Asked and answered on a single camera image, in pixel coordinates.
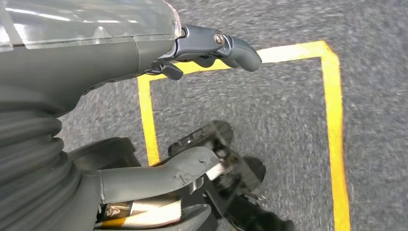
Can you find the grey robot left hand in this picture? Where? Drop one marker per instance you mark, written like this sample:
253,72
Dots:
79,60

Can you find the black robot left foot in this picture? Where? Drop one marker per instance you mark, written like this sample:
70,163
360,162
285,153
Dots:
229,178

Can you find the yellow floor tape marking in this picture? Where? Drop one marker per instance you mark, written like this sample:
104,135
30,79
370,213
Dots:
333,127

